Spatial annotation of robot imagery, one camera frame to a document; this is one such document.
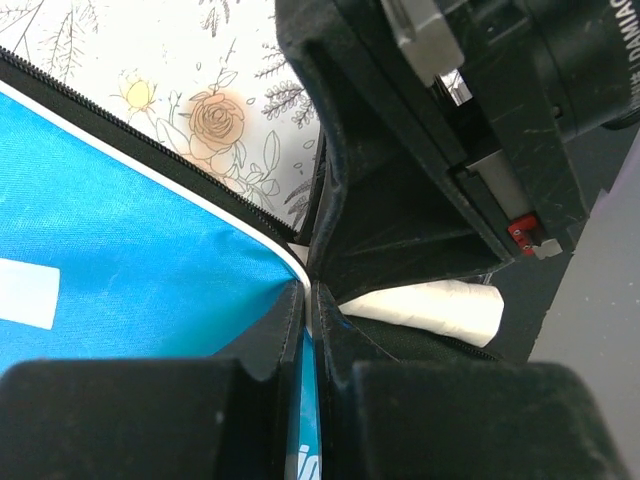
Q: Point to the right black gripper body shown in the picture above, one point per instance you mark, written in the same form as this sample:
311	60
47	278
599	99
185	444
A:
502	87

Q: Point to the blue sport racket cover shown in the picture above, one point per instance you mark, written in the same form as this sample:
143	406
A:
113	248

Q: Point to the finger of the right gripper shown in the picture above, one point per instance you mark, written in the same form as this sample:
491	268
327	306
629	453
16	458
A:
390	211

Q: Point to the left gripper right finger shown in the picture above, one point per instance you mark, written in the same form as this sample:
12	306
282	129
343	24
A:
447	414

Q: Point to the floral table cloth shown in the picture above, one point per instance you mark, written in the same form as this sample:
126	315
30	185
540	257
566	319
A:
207	79

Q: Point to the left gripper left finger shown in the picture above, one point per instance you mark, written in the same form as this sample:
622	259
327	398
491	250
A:
232	415

